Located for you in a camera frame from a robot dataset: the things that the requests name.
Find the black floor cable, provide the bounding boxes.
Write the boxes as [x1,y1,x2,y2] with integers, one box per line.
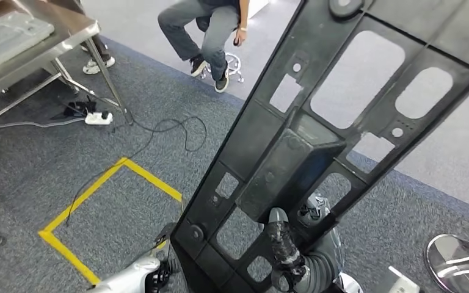
[64,115,208,227]

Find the black plastic plate bracket part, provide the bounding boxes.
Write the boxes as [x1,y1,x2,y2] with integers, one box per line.
[169,0,469,293]

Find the seated person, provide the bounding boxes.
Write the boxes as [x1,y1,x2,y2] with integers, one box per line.
[156,0,252,94]

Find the yellow floor tape square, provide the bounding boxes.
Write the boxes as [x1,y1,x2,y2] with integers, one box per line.
[38,156,184,287]

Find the stainless steel table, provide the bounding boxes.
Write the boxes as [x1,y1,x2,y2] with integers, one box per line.
[0,0,135,131]

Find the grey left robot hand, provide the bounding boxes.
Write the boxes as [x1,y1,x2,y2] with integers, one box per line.
[266,194,332,293]

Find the grey floor cable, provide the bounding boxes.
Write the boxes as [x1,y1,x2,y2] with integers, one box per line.
[0,117,87,130]

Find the chrome base stool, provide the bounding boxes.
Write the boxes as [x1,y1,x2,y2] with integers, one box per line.
[195,14,245,84]

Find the standing person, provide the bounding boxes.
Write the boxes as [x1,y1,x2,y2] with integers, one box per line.
[50,0,117,76]

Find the grey plastic tray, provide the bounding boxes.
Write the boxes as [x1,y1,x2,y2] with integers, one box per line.
[0,10,56,78]

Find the white power strip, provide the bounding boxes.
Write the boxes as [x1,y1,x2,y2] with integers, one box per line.
[84,111,114,126]

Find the black power adapters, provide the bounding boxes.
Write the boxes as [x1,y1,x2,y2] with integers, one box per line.
[50,95,98,121]

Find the chrome stanchion post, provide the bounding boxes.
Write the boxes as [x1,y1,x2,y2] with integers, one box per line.
[424,233,469,293]

